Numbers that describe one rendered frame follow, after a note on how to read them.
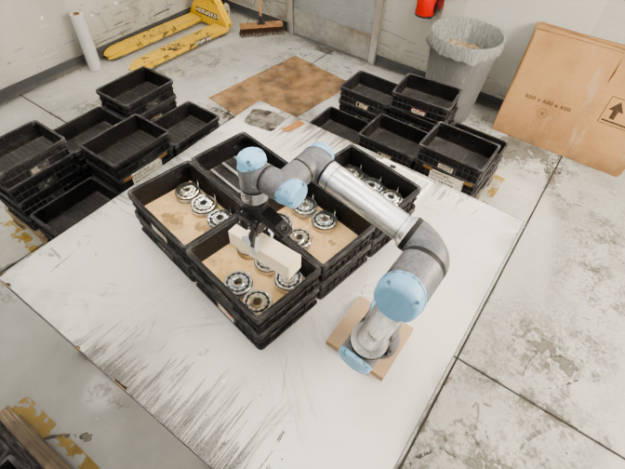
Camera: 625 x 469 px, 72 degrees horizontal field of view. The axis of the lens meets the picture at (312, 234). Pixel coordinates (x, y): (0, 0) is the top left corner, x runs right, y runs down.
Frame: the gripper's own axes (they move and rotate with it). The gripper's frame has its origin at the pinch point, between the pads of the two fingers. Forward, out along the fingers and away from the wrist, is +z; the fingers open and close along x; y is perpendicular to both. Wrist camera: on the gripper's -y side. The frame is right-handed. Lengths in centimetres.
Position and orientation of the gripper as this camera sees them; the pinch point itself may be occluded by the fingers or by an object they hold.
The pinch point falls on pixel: (264, 246)
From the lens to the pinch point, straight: 136.1
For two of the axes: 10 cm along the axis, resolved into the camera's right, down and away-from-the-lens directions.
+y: -8.1, -4.6, 3.6
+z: -0.4, 6.5, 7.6
